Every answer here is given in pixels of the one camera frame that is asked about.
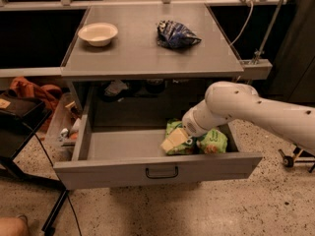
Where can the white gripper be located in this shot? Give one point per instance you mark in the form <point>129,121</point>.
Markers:
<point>191,123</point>

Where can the green rice chip bag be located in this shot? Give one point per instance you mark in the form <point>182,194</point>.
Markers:
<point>212,142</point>

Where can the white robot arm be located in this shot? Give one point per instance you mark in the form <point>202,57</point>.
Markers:
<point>226,101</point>

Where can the grey open drawer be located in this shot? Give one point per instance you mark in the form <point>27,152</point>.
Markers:
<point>118,140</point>

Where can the blue chip bag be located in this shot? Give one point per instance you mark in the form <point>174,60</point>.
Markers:
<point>174,35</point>

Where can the black wheeled stand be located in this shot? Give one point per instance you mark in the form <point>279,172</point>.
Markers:
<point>299,156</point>

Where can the white bowl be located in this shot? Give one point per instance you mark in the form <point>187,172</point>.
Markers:
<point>98,34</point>

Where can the orange jacket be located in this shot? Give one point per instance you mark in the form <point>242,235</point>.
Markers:
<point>49,94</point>

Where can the black side table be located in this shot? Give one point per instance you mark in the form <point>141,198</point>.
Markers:
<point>20,119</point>

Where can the person's knee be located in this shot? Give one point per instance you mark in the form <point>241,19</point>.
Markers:
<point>14,226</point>

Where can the black drawer handle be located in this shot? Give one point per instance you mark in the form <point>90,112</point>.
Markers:
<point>162,173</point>

